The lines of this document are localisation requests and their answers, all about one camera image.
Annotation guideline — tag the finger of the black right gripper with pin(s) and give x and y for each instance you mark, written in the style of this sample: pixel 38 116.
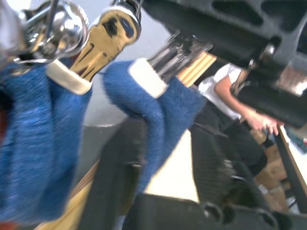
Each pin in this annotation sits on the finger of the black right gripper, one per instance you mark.
pixel 278 107
pixel 239 36

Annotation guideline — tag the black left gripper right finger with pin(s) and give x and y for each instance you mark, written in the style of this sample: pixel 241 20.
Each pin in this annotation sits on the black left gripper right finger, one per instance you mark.
pixel 213 167

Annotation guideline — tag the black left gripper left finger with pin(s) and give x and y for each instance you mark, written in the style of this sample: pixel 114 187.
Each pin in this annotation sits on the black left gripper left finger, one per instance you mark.
pixel 112 196

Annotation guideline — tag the blue knitted sock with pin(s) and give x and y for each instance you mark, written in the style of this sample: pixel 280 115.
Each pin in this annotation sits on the blue knitted sock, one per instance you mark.
pixel 40 143
pixel 165 124

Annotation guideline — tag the chrome clip with white pad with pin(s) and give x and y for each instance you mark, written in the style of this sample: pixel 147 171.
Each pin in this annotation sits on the chrome clip with white pad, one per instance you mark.
pixel 100 48
pixel 168 62

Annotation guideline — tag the rust red knitted sock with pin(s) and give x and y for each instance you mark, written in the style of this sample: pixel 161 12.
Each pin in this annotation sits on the rust red knitted sock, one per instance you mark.
pixel 3 129

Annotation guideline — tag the bystander bare hand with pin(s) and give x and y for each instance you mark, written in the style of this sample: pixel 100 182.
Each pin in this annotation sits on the bystander bare hand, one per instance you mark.
pixel 266 125

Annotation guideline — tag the striped wooden board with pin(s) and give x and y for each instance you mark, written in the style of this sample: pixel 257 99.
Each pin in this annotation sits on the striped wooden board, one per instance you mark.
pixel 196 68

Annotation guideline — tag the dark edged side table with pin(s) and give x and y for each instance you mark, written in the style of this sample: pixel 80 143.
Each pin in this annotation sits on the dark edged side table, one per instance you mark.
pixel 291 163

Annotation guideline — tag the person in white shirt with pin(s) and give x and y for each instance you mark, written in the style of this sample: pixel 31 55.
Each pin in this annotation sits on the person in white shirt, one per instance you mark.
pixel 216 88

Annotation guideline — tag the brown cardboard box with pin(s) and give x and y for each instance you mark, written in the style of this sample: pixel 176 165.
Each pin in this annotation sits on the brown cardboard box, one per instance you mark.
pixel 273 172

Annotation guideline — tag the chrome clip hanger frame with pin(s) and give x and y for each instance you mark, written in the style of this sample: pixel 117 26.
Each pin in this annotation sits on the chrome clip hanger frame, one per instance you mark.
pixel 62 31

